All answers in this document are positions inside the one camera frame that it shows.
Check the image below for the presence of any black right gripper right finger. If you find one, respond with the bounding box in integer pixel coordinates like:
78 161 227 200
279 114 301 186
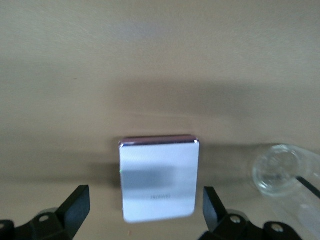
199 186 304 240

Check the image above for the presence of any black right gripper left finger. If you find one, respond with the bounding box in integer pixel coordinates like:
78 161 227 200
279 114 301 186
0 184 91 240

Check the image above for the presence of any white phone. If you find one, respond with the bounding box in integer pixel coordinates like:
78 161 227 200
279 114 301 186
117 134 201 224

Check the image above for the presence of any clear glass cup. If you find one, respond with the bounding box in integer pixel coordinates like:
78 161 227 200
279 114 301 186
251 143 320 227

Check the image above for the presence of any black stick in glass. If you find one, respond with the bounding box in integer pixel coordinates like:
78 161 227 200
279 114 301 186
295 175 320 199

